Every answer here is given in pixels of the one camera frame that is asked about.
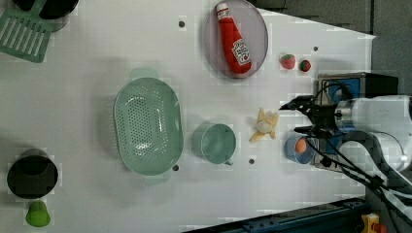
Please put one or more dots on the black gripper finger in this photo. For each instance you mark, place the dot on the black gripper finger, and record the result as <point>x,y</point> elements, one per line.
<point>302,102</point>
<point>311,130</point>

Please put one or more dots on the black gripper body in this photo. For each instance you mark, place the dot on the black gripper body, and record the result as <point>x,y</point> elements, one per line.
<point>322,118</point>

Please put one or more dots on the plush peeled banana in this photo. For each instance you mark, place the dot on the plush peeled banana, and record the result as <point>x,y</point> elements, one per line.
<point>265,125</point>

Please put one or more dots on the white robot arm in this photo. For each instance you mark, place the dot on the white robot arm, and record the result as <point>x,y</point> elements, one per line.
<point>376,142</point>

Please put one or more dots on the orange ball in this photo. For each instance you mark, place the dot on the orange ball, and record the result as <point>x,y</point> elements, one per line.
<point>300,146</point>

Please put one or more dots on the blue bowl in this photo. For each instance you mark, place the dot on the blue bowl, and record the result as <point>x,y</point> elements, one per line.
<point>301,158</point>

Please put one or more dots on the dark red plush strawberry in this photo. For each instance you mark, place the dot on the dark red plush strawberry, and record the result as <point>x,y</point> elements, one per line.
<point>305,66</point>

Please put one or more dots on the light red plush strawberry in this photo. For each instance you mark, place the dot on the light red plush strawberry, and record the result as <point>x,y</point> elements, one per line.
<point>287,61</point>

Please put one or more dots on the plush red ketchup bottle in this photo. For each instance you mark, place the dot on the plush red ketchup bottle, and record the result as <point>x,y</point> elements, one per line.
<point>236,52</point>

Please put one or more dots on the green measuring cup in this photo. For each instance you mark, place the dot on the green measuring cup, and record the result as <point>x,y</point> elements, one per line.
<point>214,142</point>

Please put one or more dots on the grey round plate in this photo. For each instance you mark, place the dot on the grey round plate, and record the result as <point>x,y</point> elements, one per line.
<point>253,29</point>

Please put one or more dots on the yellow red emergency button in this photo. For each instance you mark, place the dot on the yellow red emergency button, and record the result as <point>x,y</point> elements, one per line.
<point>372,224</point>

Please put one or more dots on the green colander basket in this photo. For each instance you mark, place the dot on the green colander basket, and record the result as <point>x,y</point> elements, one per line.
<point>147,119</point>

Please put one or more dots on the black pot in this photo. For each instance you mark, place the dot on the black pot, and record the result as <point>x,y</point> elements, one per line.
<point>57,12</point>

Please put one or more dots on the black cylinder cup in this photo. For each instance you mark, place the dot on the black cylinder cup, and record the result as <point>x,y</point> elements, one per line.
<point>32,176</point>

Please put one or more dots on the lime green small cup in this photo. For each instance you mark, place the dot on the lime green small cup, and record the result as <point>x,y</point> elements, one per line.
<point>38,215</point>

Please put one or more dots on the green slotted spatula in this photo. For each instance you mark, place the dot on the green slotted spatula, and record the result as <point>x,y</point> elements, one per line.
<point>25,35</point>

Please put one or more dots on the blue aluminium frame rail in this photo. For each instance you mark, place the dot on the blue aluminium frame rail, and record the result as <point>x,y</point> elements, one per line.
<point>335,217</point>

